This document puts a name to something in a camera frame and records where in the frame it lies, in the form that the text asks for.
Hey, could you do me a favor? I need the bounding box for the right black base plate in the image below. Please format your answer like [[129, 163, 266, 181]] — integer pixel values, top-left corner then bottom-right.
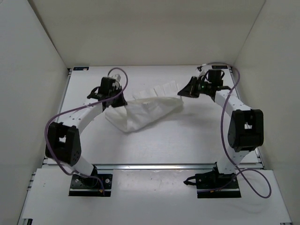
[[183, 165, 241, 199]]

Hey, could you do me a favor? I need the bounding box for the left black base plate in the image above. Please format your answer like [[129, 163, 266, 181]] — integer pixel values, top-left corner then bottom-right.
[[68, 173, 113, 197]]

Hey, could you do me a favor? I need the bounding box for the wrist white camera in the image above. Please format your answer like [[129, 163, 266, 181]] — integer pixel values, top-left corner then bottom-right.
[[111, 74, 121, 83], [196, 66, 206, 80]]

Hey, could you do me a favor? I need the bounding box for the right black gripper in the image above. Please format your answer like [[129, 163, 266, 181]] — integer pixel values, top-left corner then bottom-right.
[[178, 77, 212, 99]]

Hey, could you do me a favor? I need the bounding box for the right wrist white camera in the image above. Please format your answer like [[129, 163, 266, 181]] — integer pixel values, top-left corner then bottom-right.
[[196, 66, 206, 80]]

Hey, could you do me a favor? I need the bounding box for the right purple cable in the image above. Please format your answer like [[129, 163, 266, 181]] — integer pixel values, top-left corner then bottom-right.
[[199, 61, 272, 199]]

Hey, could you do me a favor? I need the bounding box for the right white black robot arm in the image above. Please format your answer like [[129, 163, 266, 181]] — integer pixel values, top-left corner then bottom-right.
[[178, 68, 264, 188]]

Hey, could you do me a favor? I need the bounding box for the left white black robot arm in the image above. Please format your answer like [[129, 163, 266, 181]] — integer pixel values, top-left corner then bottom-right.
[[45, 74, 127, 187]]

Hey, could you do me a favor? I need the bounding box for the blue corner label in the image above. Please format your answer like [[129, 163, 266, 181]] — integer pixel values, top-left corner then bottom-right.
[[211, 65, 228, 69], [73, 67, 89, 71]]

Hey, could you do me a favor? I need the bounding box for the right blue corner label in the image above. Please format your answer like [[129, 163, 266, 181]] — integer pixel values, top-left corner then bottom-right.
[[211, 65, 228, 69]]

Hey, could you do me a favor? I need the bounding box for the left blue corner label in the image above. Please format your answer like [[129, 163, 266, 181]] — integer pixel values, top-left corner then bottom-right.
[[73, 67, 89, 71]]

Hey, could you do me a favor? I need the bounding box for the purple cable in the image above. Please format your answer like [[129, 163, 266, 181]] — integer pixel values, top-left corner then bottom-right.
[[199, 61, 272, 199], [45, 67, 129, 176]]

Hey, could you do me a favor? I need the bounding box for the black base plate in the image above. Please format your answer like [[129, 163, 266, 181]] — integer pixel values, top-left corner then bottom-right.
[[68, 173, 113, 197], [183, 165, 241, 199]]

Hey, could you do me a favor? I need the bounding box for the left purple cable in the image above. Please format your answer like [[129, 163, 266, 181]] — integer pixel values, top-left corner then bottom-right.
[[45, 67, 129, 176]]

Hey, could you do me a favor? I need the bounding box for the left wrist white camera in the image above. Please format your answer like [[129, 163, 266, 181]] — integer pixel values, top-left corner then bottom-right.
[[111, 74, 121, 83]]

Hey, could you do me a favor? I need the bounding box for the aluminium front rail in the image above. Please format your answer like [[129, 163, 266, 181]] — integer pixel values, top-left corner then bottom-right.
[[42, 164, 265, 171]]

